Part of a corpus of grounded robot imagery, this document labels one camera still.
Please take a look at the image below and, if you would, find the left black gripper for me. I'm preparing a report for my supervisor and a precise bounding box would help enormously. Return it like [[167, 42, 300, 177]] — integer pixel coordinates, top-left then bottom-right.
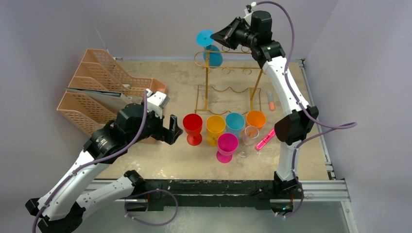
[[127, 105, 182, 146]]

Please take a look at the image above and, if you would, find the red wine glass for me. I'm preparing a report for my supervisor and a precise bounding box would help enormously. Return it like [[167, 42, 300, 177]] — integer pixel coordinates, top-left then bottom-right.
[[183, 114, 203, 146]]

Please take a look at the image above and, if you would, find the blue wine glass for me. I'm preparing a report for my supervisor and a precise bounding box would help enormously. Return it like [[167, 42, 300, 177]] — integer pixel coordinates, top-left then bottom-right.
[[225, 113, 245, 138], [196, 30, 223, 67]]

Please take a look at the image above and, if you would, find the yellow wine glass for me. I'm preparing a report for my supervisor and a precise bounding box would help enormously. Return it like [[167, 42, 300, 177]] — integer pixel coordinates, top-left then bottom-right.
[[206, 115, 226, 147]]

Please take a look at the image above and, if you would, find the magenta wine glass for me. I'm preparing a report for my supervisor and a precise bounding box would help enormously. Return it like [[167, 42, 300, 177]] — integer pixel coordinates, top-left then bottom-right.
[[216, 133, 239, 163]]

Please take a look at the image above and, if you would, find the clear wine glass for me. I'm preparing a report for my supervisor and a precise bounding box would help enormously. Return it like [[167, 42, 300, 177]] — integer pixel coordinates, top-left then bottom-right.
[[237, 125, 259, 157]]

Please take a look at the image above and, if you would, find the orange wine glass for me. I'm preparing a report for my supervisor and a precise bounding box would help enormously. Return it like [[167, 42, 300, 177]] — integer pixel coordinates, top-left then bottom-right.
[[245, 110, 267, 130]]

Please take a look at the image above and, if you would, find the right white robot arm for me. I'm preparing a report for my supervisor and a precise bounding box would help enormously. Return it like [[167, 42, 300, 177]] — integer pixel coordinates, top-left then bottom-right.
[[210, 10, 319, 198]]

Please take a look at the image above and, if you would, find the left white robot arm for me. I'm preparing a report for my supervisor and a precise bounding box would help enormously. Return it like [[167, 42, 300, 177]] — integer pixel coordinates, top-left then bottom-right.
[[25, 104, 183, 233]]

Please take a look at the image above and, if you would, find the grey folder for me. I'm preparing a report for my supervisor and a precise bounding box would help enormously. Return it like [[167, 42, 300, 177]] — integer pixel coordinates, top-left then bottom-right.
[[66, 87, 143, 112]]

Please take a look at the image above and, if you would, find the small orange-capped tube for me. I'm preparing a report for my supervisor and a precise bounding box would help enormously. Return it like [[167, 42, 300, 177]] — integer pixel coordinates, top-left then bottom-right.
[[267, 91, 275, 111]]

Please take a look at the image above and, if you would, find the peach plastic file organizer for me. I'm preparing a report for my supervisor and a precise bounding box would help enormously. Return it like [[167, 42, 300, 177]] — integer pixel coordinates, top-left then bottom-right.
[[57, 49, 166, 136]]

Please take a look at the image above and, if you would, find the pink highlighter marker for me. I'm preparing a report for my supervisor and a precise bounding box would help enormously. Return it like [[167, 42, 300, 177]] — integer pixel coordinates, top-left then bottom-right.
[[255, 129, 276, 151]]

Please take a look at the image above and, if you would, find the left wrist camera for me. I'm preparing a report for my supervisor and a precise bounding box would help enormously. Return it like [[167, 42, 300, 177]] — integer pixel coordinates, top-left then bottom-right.
[[146, 89, 170, 119]]

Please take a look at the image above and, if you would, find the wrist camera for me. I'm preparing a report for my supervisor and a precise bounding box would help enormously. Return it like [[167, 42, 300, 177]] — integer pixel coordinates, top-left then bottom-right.
[[146, 89, 170, 119], [244, 1, 257, 17]]

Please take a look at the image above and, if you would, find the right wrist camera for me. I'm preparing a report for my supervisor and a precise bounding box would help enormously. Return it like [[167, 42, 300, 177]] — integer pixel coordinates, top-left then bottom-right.
[[244, 1, 257, 17]]

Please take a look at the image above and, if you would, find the gold wire glass rack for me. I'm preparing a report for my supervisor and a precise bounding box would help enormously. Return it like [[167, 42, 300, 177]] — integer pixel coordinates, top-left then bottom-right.
[[193, 48, 265, 116]]

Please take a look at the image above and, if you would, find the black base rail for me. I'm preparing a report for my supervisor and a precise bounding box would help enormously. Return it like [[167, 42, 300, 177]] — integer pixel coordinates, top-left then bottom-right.
[[124, 170, 303, 214]]

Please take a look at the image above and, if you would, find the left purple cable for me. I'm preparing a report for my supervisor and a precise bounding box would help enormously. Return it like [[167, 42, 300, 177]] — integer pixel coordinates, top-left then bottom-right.
[[31, 90, 179, 233]]

